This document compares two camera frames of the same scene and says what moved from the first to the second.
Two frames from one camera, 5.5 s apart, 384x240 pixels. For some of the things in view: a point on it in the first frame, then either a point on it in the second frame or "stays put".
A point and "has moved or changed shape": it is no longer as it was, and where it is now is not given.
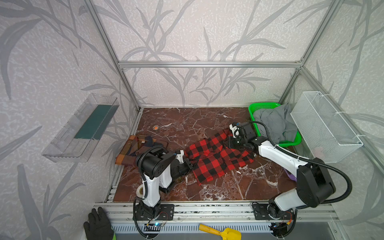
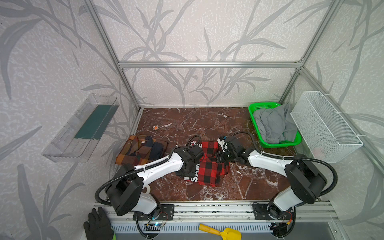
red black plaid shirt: x=213 y=157 has moved or changed shape
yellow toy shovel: x=227 y=234 stays put
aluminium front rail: x=123 y=212 stays put
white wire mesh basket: x=331 y=137 stays put
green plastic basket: x=255 y=107 stays put
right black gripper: x=235 y=142 -> x=227 y=153
